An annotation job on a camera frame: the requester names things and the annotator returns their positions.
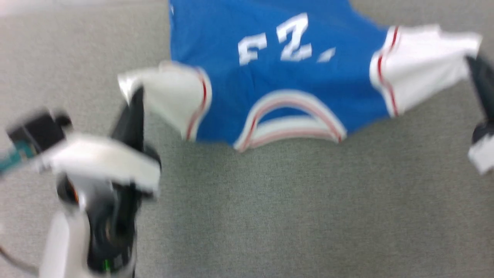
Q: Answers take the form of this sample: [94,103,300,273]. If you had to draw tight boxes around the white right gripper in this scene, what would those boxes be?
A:
[465,55,494,175]

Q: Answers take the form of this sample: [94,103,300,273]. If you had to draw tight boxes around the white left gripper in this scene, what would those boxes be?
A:
[39,87,162,195]

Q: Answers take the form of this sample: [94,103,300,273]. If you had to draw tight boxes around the blue white red sports jersey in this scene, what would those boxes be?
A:
[118,0,483,153]

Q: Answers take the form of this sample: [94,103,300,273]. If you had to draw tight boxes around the thin left arm cable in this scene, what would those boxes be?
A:
[0,245,40,277]

